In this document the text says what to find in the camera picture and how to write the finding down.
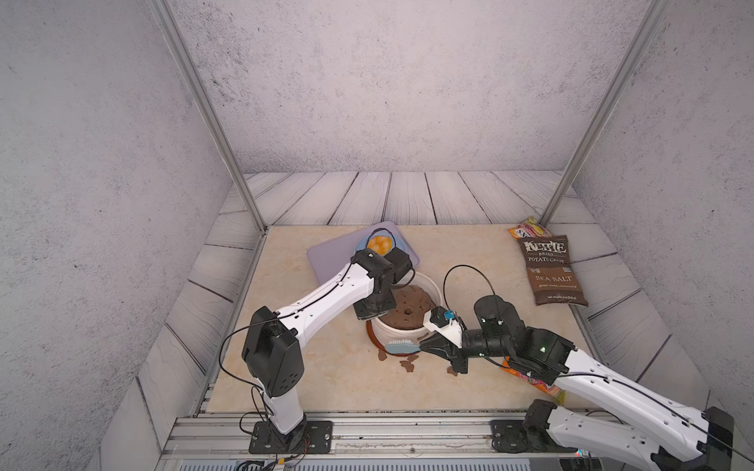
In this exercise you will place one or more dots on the brown soil in pot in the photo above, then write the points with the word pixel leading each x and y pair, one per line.
pixel 412 303

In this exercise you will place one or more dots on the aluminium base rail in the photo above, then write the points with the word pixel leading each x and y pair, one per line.
pixel 476 440

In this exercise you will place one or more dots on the white ceramic pot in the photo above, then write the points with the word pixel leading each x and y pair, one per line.
pixel 385 333

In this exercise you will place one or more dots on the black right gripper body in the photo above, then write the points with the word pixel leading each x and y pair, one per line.
pixel 475 343

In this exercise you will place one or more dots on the right aluminium frame post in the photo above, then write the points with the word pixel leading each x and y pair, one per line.
pixel 654 17

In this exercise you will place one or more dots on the left aluminium frame post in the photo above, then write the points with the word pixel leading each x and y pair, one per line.
pixel 181 54

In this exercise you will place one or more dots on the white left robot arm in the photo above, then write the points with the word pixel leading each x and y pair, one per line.
pixel 275 339

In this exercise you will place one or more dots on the blue plate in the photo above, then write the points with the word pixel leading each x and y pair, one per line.
pixel 400 244

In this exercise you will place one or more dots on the lavender plastic tray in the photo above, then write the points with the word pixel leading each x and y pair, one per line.
pixel 330 257

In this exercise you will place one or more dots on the yellow food on plate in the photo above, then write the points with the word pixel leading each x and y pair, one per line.
pixel 381 244

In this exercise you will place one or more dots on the orange pink snack packet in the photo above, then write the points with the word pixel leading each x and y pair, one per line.
pixel 529 229

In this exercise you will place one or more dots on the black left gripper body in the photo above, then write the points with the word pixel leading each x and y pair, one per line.
pixel 376 306

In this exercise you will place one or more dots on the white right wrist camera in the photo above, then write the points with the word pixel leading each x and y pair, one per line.
pixel 444 322

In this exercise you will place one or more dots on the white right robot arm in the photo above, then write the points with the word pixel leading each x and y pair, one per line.
pixel 648 431

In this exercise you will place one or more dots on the orange candy packet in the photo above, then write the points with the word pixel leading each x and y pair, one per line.
pixel 556 393

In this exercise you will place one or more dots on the brown Kettle chips bag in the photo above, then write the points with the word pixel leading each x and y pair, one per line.
pixel 548 267

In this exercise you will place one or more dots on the aluminium frame post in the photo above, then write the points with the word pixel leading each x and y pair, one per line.
pixel 181 54
pixel 654 17

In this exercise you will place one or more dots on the terracotta saucer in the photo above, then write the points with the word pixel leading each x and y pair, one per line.
pixel 373 338

